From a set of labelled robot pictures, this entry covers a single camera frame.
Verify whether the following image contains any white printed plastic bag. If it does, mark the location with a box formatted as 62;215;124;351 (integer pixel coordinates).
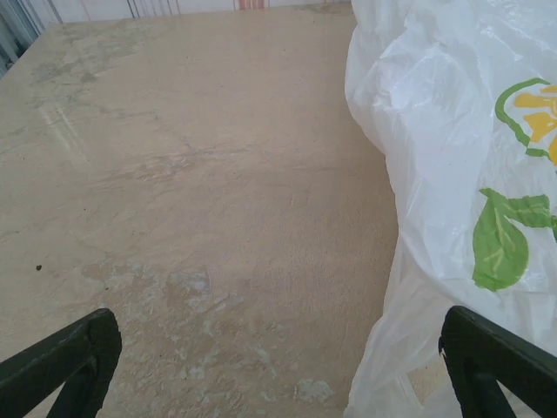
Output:
343;0;557;418

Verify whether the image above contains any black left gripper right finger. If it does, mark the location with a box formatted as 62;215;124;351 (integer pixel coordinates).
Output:
438;305;557;418

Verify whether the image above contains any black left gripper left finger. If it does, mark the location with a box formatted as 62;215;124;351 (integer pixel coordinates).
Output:
0;307;124;418

